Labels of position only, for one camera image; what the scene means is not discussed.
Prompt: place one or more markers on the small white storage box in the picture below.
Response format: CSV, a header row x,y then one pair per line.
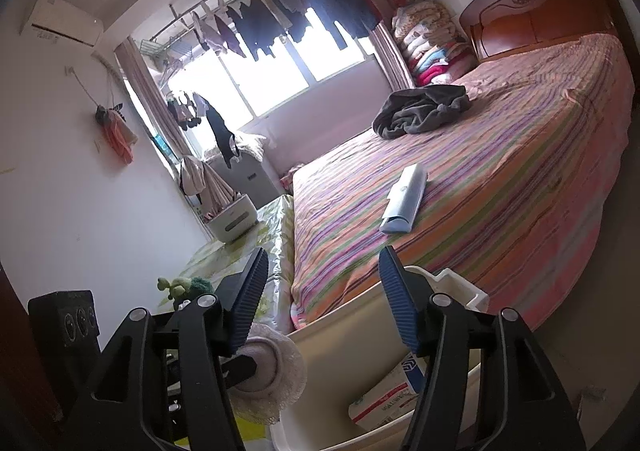
x,y
235,218

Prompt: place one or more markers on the stack of folded quilts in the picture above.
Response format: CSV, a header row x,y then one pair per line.
x,y
430,41

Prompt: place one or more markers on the white washing machine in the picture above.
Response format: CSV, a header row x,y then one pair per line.
x,y
255,176

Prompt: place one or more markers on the pink cloth bundle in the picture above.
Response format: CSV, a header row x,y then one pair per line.
x,y
290,178

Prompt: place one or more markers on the window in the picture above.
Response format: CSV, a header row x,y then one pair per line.
x,y
280,76

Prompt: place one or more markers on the row of hanging clothes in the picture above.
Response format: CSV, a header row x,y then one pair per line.
x,y
310,6

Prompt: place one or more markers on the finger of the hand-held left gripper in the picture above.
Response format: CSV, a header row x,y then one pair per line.
x,y
240,371

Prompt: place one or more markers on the white carton with blue label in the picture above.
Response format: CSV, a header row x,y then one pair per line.
x,y
385,396

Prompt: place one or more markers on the low table with yellow-checked cover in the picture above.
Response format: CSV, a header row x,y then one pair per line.
x,y
220,256

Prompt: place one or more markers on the pink curtain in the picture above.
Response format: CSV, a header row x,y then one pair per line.
x,y
150,91
392,56

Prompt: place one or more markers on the sock drying hanger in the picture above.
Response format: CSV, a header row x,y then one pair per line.
x,y
187,111

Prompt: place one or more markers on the white fluffy puff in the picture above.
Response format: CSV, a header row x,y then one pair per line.
x,y
285,381

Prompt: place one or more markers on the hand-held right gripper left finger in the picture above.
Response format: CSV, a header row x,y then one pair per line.
x,y
247,306

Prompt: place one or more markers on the dark wooden door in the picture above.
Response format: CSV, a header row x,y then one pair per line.
x,y
25,381

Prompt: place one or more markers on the dark grey blanket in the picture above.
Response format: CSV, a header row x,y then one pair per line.
x,y
420,111

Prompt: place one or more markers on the bed with striped sheet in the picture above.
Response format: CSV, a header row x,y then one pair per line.
x,y
500,181

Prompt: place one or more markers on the white air conditioner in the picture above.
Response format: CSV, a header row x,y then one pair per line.
x,y
60,18

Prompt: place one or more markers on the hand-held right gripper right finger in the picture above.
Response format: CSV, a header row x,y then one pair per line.
x,y
402,306

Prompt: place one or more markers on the green frog toy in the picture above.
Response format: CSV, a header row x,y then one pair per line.
x,y
167,287

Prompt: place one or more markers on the wooden headboard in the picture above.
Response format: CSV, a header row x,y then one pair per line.
x,y
540,6

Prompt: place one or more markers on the white blue folded pouch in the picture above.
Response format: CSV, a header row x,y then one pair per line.
x,y
402,201

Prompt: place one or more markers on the cream plastic bin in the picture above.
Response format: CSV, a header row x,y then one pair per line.
x,y
340,346

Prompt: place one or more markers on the beige hanging cloth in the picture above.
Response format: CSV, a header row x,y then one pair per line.
x,y
215,186

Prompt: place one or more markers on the dark green plush toy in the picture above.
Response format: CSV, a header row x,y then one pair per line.
x,y
197,285

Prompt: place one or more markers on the black hanging garment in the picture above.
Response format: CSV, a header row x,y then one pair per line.
x,y
220,131

